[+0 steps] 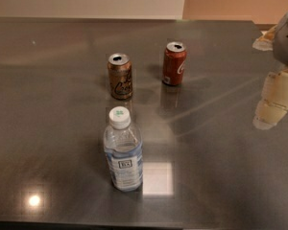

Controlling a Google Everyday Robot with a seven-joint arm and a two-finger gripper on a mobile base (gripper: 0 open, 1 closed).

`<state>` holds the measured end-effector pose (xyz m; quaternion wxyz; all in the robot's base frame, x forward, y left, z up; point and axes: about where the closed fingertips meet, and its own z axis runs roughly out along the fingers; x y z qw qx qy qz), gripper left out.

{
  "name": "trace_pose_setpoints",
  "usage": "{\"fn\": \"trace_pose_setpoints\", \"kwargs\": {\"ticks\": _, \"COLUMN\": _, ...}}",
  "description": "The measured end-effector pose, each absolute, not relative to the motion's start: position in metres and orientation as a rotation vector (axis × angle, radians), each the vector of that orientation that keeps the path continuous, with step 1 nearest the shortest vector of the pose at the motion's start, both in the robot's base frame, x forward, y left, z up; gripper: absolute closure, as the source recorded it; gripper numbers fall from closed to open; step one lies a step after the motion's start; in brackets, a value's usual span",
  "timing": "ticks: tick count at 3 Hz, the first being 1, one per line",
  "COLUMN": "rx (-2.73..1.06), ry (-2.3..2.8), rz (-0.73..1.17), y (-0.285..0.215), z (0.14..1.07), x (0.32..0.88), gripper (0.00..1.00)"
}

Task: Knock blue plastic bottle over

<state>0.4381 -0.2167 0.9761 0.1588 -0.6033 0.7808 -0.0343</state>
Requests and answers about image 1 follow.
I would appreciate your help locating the red Coca-Cola can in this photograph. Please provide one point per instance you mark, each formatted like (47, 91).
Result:
(173, 63)

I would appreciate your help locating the gold LaCroix soda can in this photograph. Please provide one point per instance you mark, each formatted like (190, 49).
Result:
(120, 76)

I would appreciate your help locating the clear blue-labelled plastic water bottle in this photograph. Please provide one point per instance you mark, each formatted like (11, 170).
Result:
(123, 150)

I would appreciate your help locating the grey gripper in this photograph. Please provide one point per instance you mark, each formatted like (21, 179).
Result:
(274, 103)

